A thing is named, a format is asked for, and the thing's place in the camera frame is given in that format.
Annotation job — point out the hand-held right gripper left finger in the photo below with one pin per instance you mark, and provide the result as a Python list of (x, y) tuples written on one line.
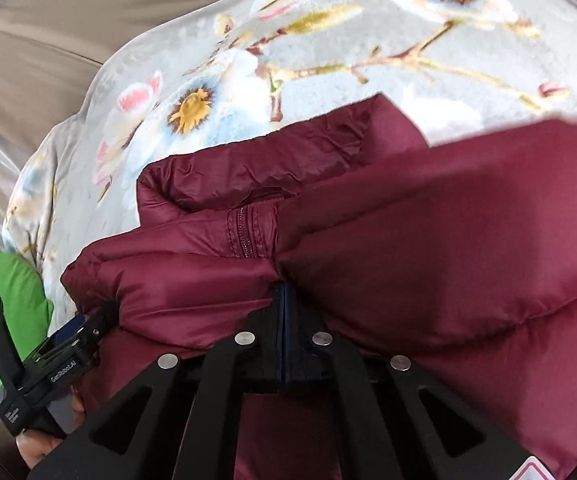
[(267, 342)]

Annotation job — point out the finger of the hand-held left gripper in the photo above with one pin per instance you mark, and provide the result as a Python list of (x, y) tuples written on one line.
[(99, 321)]

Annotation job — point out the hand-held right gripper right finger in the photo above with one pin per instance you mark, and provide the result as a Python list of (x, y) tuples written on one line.
[(304, 346)]

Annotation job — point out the maroon puffer jacket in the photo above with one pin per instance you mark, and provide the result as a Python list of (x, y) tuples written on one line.
[(418, 260)]

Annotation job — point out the person's left hand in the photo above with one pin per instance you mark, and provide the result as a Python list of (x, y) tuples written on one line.
[(36, 447)]

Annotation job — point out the green cloth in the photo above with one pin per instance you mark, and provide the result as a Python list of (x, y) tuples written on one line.
[(23, 290)]

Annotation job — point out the beige fabric sheet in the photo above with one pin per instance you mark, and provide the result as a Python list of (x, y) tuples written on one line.
[(68, 25)]

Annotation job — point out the floral fleece blanket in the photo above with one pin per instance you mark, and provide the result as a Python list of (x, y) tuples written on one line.
[(343, 45)]

